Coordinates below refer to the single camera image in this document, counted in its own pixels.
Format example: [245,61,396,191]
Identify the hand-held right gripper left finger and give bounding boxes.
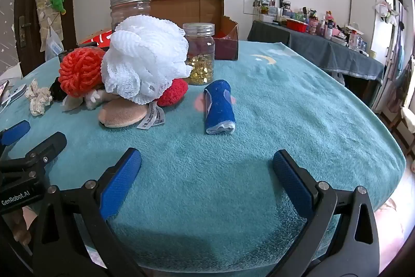
[32,147,142,277]

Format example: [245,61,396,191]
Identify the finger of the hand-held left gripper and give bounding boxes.
[0,132,67,191]
[0,120,31,146]

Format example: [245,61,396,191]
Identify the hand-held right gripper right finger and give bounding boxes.
[266,149,380,277]

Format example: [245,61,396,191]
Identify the cream scrunchie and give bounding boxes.
[26,80,53,117]

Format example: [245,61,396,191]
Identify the black scrunchie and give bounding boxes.
[49,77,69,102]

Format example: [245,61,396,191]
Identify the orange-red mesh bath pouf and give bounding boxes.
[58,48,106,99]

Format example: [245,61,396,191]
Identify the blue towel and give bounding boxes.
[204,80,236,135]

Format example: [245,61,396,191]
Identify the red plush ball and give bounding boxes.
[138,79,189,130]

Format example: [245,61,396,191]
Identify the white mesh bath loofah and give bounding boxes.
[101,16,193,106]

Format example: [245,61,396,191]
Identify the cardboard box red lining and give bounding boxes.
[78,0,239,62]

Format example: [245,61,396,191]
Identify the person's left hand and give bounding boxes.
[6,207,34,247]

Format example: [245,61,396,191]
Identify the clear plastic bag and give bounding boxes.
[45,27,64,62]

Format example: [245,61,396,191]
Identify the dark wooden door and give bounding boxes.
[15,0,78,76]

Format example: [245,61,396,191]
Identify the pink bedsheet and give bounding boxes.
[373,196,415,265]

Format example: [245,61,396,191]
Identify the beige hanging organizer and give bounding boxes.
[32,0,64,52]

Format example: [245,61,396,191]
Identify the green plush toy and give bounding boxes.
[50,0,66,15]

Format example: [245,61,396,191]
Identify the table with grey cloth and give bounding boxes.
[248,20,385,92]

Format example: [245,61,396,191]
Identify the small glass jar gold contents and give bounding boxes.
[182,23,216,86]

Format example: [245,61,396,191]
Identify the large glass jar metal lid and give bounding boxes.
[110,0,151,34]

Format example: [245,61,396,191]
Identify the red plastic basin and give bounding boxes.
[287,18,308,33]

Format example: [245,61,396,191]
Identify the row of toiletry bottles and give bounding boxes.
[258,0,370,53]

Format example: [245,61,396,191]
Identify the white refrigerator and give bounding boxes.
[348,0,394,53]

